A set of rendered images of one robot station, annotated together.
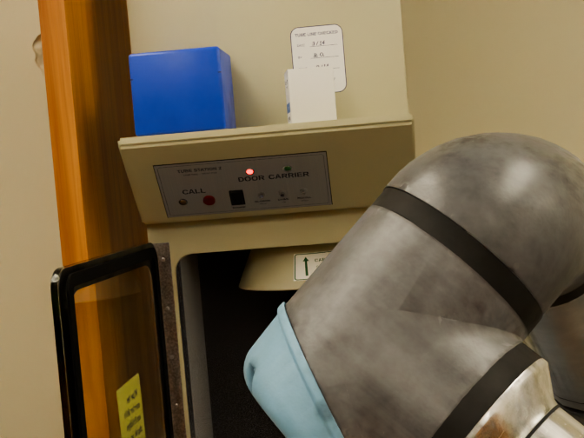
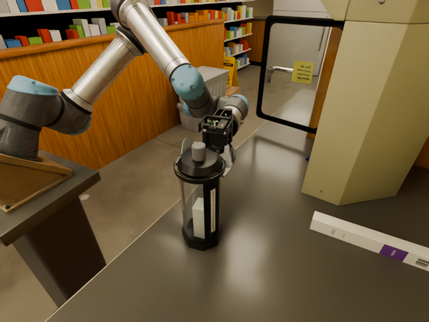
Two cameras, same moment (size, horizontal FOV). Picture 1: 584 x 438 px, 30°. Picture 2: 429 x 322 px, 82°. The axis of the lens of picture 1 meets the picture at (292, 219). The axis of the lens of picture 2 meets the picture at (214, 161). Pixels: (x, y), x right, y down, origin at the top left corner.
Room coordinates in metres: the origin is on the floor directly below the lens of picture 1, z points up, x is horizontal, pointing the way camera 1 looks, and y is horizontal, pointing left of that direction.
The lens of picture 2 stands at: (1.32, -0.79, 1.46)
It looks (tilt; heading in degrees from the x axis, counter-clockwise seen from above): 34 degrees down; 119
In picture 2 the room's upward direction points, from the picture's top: straight up
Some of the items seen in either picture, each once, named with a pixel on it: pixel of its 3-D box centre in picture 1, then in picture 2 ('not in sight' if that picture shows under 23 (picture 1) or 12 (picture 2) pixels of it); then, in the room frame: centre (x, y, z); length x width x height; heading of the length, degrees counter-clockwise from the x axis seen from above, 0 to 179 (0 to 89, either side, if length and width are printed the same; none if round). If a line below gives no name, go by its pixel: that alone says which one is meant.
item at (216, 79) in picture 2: not in sight; (203, 86); (-0.27, 1.79, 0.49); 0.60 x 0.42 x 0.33; 86
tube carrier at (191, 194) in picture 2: not in sight; (201, 200); (1.09, -0.44, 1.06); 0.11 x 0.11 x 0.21
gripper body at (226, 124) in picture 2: not in sight; (219, 131); (1.06, -0.30, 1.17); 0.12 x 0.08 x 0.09; 101
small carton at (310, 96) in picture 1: (309, 96); not in sight; (1.22, -0.03, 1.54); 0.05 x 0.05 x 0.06; 4
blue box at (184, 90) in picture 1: (184, 94); not in sight; (1.23, 0.11, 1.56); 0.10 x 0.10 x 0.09; 86
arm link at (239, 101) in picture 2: not in sight; (233, 110); (1.03, -0.14, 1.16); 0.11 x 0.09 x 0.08; 101
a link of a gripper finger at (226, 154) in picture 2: not in sight; (226, 157); (1.13, -0.39, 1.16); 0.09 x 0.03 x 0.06; 126
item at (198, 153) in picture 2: not in sight; (199, 158); (1.09, -0.44, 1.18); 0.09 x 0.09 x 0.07
